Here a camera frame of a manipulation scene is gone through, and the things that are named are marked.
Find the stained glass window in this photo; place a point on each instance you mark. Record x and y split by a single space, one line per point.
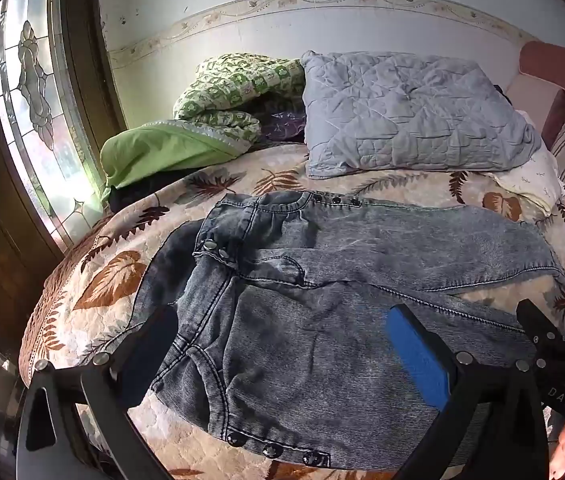
37 85

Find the grey denim pants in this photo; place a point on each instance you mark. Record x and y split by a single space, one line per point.
312 320

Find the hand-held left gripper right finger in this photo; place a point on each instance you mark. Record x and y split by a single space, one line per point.
415 355

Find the green patterned quilt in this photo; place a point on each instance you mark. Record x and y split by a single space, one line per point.
232 85

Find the purple cloth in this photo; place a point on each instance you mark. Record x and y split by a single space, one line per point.
282 125

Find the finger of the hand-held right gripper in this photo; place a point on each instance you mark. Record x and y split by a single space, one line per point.
537 322

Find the leaf print plush blanket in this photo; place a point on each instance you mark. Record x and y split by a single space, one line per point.
112 270

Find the dark cloth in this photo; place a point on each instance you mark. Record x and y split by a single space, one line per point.
130 196

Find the grey quilted pillow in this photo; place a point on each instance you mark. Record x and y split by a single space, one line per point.
412 110

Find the white floral pillow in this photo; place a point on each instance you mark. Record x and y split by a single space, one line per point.
537 175

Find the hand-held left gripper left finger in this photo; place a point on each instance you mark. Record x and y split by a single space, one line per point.
160 330

